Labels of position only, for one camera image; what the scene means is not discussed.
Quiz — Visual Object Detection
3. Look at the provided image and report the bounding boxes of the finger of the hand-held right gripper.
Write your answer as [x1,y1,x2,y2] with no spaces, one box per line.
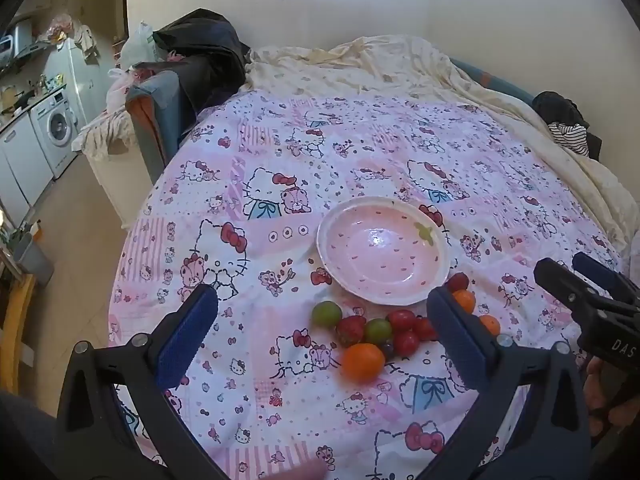
[534,258,640,316]
[572,252,640,303]

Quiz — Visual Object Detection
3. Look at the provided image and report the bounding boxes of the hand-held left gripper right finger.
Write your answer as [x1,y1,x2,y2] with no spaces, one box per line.
[415,286,593,480]

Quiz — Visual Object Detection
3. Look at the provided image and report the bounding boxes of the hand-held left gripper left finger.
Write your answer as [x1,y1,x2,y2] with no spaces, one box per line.
[54,284,231,480]

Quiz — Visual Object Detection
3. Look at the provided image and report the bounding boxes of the red cherry tomato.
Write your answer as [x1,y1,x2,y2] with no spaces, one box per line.
[413,317,439,342]
[393,331,420,357]
[387,309,417,332]

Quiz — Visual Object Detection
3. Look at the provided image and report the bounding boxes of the green grape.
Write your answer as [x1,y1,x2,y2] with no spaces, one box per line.
[312,300,343,328]
[364,318,393,345]

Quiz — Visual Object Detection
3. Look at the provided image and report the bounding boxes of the large red strawberry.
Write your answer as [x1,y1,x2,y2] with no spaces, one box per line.
[335,315,367,348]

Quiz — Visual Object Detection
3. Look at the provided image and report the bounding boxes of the pink strawberry-print plate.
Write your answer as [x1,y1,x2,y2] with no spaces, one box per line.
[316,196,451,307]

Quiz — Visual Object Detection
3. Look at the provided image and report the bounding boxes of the person's right hand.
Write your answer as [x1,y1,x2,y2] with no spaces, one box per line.
[585,355,640,438]

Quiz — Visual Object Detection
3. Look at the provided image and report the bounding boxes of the pink cartoon-print blanket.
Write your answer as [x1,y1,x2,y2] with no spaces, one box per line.
[107,91,626,480]

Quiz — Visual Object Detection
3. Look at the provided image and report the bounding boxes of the black and white striped garment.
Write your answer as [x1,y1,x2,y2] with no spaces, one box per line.
[549,122,591,157]

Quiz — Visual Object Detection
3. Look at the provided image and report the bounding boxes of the yellow wooden chair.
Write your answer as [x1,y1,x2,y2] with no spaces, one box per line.
[0,272,38,396]

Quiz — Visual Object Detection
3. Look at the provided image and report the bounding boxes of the white low cabinet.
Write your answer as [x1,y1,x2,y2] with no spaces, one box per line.
[87,145,156,228]

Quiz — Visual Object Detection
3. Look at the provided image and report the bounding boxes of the grey bin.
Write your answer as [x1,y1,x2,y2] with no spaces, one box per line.
[12,232,55,285]

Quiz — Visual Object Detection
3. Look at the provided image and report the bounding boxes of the person's dark trousers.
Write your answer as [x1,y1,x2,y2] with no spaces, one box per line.
[0,390,58,480]

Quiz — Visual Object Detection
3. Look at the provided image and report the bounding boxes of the blue upholstered edge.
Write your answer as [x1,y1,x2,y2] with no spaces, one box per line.
[450,57,536,106]

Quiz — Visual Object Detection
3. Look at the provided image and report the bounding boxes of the cream lace cloth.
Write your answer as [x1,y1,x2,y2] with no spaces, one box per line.
[71,107,138,161]

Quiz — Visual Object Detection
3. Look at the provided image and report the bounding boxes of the white kitchen cabinet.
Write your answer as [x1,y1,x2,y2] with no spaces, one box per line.
[0,110,55,226]

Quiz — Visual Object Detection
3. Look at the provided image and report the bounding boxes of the white washing machine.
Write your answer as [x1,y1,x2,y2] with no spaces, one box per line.
[29,86,80,178]

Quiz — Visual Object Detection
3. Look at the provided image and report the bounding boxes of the pink and white plastic bag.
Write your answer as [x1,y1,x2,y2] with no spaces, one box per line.
[106,66,151,111]

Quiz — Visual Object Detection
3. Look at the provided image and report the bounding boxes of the white fridge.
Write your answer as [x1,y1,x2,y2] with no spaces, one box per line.
[44,37,113,126]

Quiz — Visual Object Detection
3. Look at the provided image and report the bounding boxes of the black jacket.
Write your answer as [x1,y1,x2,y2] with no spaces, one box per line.
[134,8,251,116]

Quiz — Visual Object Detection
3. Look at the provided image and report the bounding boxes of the silver microwave oven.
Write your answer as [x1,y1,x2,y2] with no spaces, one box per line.
[0,22,36,61]

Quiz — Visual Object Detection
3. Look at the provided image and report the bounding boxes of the blue-grey upholstered frame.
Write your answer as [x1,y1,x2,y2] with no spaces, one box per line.
[125,70,193,186]

